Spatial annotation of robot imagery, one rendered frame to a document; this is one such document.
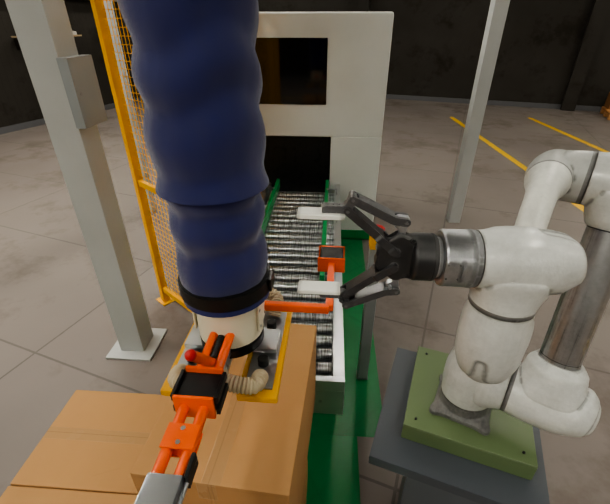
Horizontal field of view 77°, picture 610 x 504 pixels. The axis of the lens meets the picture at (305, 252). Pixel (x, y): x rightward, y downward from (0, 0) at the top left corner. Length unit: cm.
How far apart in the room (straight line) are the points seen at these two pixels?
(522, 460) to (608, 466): 129
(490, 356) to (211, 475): 73
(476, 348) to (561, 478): 183
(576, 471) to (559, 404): 130
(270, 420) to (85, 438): 86
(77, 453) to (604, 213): 181
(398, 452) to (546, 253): 91
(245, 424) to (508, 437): 79
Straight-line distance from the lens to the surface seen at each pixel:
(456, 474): 139
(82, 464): 176
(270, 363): 106
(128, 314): 268
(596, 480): 258
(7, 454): 270
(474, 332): 69
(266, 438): 115
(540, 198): 95
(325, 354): 190
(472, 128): 425
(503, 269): 62
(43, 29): 217
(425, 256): 59
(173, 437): 81
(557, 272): 65
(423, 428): 137
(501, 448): 140
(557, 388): 126
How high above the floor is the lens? 190
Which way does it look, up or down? 31 degrees down
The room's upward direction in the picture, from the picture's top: straight up
